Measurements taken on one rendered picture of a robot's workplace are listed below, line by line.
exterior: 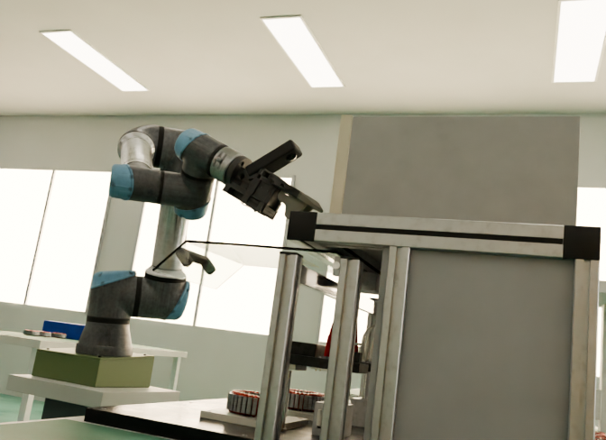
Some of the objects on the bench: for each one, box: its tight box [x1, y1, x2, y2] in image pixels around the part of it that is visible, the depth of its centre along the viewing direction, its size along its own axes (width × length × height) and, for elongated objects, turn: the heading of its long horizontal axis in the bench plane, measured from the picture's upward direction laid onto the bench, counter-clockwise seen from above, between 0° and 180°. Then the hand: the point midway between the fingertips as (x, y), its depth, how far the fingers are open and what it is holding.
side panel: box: [370, 246, 600, 440], centre depth 85 cm, size 28×3×32 cm, turn 102°
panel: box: [363, 247, 390, 440], centre depth 120 cm, size 1×66×30 cm, turn 12°
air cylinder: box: [311, 401, 354, 437], centre depth 110 cm, size 5×8×6 cm
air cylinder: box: [351, 397, 368, 427], centre depth 132 cm, size 5×8×6 cm
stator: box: [226, 390, 289, 417], centre depth 115 cm, size 11×11×4 cm
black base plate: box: [84, 399, 364, 440], centre depth 125 cm, size 47×64×2 cm
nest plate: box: [199, 408, 308, 430], centre depth 115 cm, size 15×15×1 cm
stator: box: [288, 389, 325, 412], centre depth 137 cm, size 11×11×4 cm
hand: (318, 205), depth 125 cm, fingers closed
